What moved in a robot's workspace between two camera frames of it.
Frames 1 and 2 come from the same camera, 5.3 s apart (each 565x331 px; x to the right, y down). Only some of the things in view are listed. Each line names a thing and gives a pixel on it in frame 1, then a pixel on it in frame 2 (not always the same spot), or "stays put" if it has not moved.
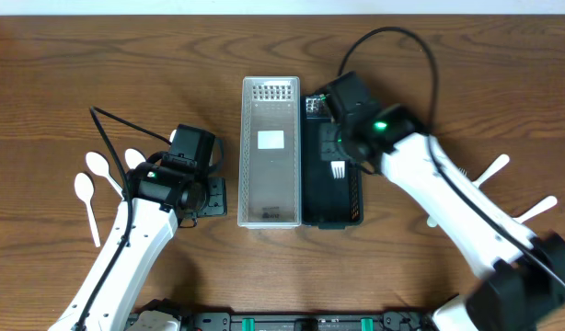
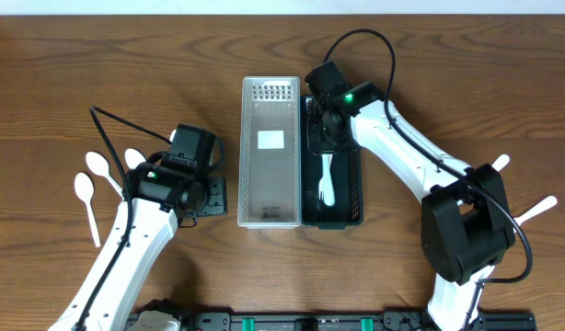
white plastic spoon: [547, 203] stays put
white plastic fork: [338, 168] -> [326, 189]
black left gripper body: [215, 196] stays put
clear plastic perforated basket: [270, 154] stays put
